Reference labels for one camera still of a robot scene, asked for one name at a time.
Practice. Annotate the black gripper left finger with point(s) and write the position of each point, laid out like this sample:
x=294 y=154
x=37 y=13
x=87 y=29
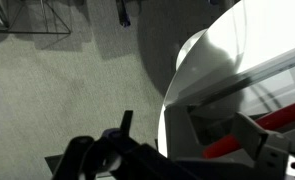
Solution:
x=137 y=160

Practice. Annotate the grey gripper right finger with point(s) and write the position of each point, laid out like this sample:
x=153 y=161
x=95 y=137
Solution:
x=270 y=153

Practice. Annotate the dark flat floor plate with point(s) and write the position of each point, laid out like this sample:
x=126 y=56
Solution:
x=53 y=163

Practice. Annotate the black furniture leg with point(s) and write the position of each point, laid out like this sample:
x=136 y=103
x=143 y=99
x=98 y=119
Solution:
x=123 y=13

